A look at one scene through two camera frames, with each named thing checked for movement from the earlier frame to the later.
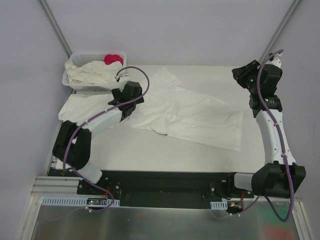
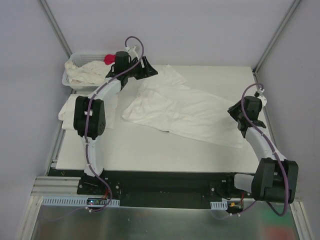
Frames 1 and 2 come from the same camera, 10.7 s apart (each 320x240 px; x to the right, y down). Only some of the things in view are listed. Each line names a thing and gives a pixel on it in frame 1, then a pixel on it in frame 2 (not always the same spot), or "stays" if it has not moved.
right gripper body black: [242, 75] → [235, 111]
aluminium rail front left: [55, 185] stays
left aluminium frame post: [56, 27] stays
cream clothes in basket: [93, 72] stays
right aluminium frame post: [280, 27] stays
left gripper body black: [116, 97] → [144, 69]
